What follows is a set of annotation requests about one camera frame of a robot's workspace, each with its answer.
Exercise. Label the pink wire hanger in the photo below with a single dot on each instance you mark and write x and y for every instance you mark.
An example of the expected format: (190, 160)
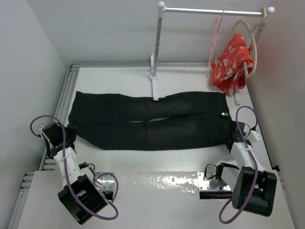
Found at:
(215, 34)

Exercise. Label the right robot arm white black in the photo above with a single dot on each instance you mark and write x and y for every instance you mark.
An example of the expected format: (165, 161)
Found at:
(247, 185)

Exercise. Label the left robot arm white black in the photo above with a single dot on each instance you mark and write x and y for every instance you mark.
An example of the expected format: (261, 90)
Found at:
(80, 176)

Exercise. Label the black trousers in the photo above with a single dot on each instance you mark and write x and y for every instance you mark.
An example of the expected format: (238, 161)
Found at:
(185, 120)

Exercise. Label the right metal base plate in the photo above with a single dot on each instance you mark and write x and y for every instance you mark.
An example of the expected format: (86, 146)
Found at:
(205, 184)

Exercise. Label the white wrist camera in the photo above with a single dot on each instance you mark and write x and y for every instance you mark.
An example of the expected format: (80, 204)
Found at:
(254, 136)
(41, 128)

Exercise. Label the white clothes rack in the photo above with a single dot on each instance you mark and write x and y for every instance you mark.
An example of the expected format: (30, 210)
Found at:
(163, 9)

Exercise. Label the metal base plate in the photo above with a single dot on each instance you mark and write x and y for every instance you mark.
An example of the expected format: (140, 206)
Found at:
(104, 183)
(205, 184)

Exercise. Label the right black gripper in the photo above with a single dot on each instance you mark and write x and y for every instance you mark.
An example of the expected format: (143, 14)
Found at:
(244, 135)

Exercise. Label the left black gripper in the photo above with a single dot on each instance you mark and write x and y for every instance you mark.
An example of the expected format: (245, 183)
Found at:
(73, 131)

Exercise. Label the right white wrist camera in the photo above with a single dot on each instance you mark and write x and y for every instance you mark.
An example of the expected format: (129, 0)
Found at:
(254, 136)

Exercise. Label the aluminium frame rail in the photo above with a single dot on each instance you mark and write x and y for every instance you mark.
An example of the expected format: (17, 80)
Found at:
(157, 190)

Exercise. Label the red patterned cloth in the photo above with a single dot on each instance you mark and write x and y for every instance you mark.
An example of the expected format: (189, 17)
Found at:
(228, 69)

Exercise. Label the wooden hanger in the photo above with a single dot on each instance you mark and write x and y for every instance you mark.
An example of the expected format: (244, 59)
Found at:
(252, 48)

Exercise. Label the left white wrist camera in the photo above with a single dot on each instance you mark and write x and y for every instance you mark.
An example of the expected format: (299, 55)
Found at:
(41, 128)

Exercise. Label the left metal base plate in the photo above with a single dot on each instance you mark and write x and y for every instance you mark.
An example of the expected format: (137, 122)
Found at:
(104, 183)

